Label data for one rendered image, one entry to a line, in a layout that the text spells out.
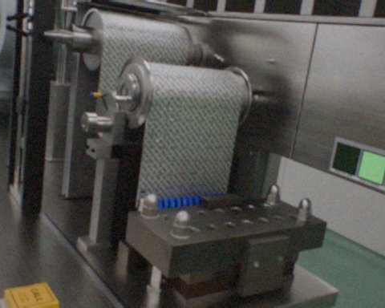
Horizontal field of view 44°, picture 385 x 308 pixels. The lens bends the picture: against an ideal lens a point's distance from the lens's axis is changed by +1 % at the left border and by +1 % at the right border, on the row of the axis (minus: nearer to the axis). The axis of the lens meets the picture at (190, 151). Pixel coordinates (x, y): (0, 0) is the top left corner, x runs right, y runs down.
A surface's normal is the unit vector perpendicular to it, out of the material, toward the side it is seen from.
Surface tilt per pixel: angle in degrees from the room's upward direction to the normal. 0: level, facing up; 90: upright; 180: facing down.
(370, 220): 90
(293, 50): 90
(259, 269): 90
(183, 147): 90
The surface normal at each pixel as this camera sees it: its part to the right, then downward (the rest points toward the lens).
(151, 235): -0.82, 0.01
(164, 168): 0.56, 0.26
